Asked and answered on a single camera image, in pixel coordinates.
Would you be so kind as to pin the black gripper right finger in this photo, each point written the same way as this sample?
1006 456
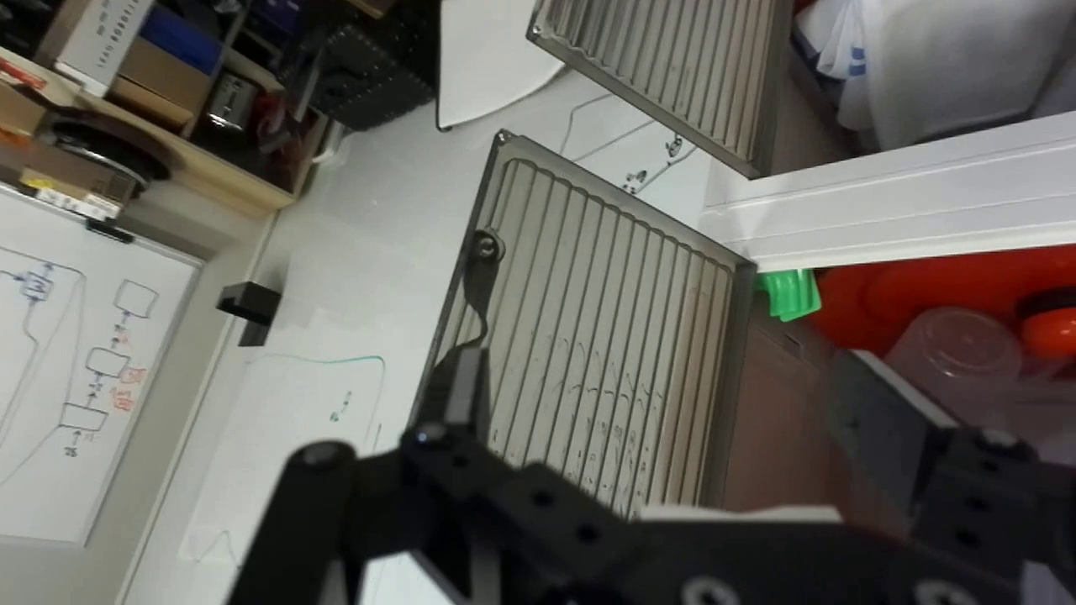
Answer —
964 482

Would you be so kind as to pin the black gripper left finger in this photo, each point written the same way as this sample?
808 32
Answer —
338 504

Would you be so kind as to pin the white stacked plastic cabinet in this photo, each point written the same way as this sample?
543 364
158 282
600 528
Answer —
895 203

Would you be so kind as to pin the tinted ribbed cabinet door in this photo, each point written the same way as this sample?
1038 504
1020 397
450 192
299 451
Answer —
608 337
675 69

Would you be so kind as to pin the clear plastic cup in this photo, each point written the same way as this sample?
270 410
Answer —
953 348

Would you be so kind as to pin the orange red round object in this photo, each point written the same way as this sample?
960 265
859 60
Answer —
1054 337

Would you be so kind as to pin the red plastic container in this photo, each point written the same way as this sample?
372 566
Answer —
887 298

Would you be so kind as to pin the small rectangular eraser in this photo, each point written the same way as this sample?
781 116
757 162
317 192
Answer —
251 308

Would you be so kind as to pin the green plastic piece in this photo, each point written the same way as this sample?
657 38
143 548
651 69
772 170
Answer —
791 293

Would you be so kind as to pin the small whiteboard with flowchart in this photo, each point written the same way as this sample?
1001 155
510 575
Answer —
67 337

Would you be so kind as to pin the wooden storage shelf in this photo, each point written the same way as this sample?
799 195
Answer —
223 185

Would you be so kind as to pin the black whiteboard marker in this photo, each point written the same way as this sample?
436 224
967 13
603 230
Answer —
110 230

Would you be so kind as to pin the black round device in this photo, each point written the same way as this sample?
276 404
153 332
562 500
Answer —
107 153

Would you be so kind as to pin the white plastic bags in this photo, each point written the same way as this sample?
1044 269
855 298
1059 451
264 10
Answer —
944 54

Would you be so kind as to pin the black mesh chair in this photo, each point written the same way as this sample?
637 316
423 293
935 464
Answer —
375 72

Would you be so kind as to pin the small plain cardboard box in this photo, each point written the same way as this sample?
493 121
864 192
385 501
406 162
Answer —
157 95

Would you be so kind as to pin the blue box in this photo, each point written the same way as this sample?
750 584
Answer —
186 38

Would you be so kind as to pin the white printed carton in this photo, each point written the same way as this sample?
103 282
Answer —
95 38

